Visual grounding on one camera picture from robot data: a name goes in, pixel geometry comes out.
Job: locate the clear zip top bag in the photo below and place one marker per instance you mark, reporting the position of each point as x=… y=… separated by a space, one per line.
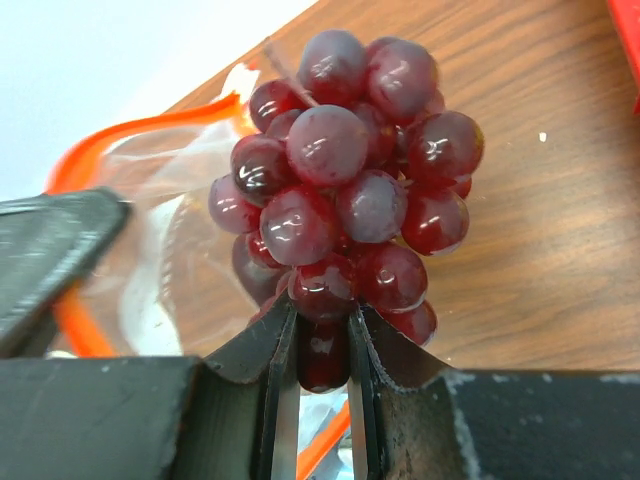
x=168 y=285

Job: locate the red plastic fruit tray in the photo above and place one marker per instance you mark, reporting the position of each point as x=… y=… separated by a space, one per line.
x=626 y=19

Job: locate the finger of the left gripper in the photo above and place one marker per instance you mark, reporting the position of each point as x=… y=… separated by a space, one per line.
x=48 y=242

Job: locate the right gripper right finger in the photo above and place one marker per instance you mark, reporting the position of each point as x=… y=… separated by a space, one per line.
x=415 y=417

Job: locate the purple grape bunch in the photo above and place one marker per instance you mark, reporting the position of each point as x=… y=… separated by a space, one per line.
x=356 y=171

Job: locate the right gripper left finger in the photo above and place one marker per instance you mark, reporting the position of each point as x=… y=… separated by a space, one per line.
x=231 y=415

